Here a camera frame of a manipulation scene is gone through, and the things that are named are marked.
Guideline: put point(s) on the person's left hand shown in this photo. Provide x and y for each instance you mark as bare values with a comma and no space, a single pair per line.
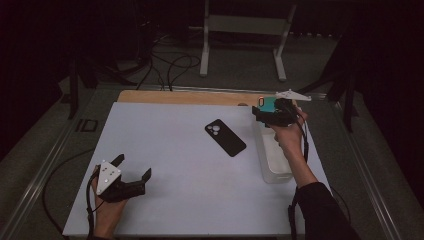
106,216

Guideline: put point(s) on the teal blue phone case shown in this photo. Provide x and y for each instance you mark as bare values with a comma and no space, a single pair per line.
267,105

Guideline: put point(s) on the black phone case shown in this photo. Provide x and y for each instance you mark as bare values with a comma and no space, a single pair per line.
226,138

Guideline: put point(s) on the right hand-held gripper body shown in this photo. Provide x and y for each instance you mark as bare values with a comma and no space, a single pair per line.
283,113

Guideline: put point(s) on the black tripod stand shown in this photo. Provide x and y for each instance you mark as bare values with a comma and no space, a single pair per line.
349,110
73,100

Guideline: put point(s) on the white metal stand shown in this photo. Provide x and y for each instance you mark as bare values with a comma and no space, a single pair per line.
246,25

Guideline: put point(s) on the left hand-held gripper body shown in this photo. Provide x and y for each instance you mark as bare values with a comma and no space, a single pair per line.
108,176

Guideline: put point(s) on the white plastic bin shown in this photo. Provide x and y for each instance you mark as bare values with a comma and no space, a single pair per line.
276,160

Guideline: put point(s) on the person's right hand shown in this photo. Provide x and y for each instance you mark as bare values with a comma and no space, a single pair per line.
288,136

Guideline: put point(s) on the white table mat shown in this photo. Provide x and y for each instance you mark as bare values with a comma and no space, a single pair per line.
183,186

